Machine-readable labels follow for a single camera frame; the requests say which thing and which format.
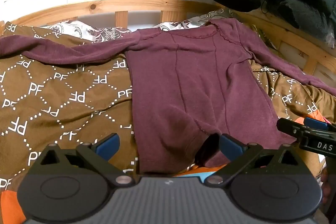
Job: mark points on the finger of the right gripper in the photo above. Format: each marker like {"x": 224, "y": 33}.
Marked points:
{"x": 295, "y": 129}
{"x": 315, "y": 124}

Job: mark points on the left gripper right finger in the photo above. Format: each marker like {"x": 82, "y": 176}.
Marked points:
{"x": 241, "y": 157}

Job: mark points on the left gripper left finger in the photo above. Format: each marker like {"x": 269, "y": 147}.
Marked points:
{"x": 96, "y": 158}

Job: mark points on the maroon long-sleeve shirt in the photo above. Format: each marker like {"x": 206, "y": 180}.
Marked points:
{"x": 189, "y": 87}

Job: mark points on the person right hand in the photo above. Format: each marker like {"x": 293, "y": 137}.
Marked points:
{"x": 326, "y": 188}

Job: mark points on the white floral bed sheet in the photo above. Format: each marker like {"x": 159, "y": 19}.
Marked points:
{"x": 97, "y": 35}

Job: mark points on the wooden bed frame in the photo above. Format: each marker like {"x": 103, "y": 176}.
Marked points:
{"x": 297, "y": 46}

